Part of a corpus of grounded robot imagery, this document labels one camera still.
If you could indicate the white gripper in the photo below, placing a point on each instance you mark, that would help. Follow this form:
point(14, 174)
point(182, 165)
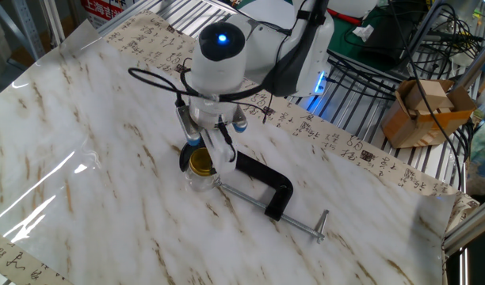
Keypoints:
point(220, 158)

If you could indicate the gold metal jar lid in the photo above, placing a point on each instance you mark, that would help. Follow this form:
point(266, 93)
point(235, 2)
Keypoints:
point(201, 162)

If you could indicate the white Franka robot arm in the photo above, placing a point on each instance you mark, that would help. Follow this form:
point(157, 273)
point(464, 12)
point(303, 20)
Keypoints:
point(222, 67)

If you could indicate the black C-clamp with steel screw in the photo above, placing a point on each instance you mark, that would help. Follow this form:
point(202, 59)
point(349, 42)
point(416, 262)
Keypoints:
point(262, 174)

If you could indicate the glossy marble pattern sheet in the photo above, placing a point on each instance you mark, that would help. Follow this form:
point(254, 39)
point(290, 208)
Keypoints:
point(108, 178)

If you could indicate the beige calligraphy print cloth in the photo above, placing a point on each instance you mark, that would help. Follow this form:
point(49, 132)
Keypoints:
point(345, 138)

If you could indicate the green cutting mat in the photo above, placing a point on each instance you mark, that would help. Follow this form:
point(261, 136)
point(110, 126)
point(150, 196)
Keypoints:
point(345, 47)

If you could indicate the red and white printed box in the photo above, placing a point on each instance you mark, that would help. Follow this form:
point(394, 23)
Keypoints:
point(100, 10)

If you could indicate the crumpled white tissue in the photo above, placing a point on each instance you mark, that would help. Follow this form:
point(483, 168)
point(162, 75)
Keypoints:
point(363, 33)

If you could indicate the black electronic device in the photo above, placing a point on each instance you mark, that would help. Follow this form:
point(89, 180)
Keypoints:
point(389, 43)

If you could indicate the open cardboard box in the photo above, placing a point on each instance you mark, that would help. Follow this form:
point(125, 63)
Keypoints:
point(432, 126)

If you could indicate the plain wooden block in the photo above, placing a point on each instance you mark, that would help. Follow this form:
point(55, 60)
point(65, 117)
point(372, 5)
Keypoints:
point(428, 95)

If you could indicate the grey slotted steel rack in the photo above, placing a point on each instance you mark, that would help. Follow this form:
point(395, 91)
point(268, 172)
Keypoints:
point(26, 27)

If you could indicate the teal cloth bundle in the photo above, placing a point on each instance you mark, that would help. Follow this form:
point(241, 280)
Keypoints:
point(484, 158)

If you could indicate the aluminium frame post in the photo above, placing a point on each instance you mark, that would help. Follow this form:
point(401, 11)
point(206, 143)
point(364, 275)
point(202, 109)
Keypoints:
point(54, 20)
point(476, 65)

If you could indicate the aluminium frame rail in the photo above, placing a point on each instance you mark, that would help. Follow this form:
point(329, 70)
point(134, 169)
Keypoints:
point(470, 229)

